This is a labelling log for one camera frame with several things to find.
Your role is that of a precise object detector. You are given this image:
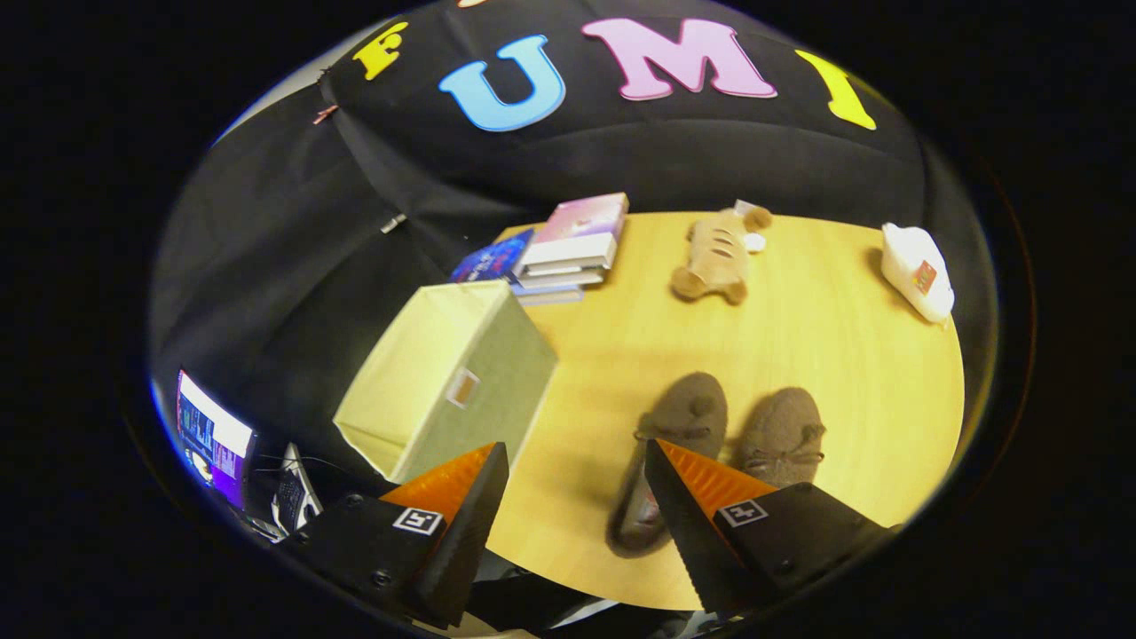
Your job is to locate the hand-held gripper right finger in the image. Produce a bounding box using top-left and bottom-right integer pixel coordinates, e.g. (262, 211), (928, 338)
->
(643, 438), (897, 618)

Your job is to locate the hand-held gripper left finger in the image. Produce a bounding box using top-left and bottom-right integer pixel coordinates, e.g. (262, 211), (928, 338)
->
(284, 442), (510, 629)

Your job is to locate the brown fuzzy shoe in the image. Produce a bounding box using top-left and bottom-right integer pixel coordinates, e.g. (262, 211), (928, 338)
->
(735, 387), (828, 489)
(606, 371), (730, 558)

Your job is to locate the green fabric storage box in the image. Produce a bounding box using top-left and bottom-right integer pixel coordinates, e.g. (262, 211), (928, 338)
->
(333, 280), (560, 485)

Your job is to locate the dark white-edged device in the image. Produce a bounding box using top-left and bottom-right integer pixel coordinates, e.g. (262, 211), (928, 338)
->
(271, 443), (323, 535)

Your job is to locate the light blue book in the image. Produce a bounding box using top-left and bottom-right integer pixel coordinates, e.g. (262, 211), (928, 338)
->
(513, 284), (585, 307)

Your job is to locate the white paperback book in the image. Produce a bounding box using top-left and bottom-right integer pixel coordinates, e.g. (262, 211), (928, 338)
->
(513, 264), (606, 290)

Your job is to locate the dark blue book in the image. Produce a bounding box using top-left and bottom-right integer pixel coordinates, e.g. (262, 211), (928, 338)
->
(450, 228), (535, 285)

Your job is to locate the brown striped plush toy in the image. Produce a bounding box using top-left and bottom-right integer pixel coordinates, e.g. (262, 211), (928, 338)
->
(670, 204), (773, 305)

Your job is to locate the lit computer monitor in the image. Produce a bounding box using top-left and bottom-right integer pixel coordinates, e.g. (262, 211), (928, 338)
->
(176, 370), (256, 511)

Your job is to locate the black backdrop cloth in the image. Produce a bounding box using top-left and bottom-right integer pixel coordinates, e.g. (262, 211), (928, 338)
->
(151, 0), (999, 533)

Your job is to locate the pink cover book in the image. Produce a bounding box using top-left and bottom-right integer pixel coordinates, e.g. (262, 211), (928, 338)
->
(517, 193), (629, 272)

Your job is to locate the white soft item red label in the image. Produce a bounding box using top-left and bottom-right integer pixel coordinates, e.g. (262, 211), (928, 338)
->
(881, 222), (956, 325)

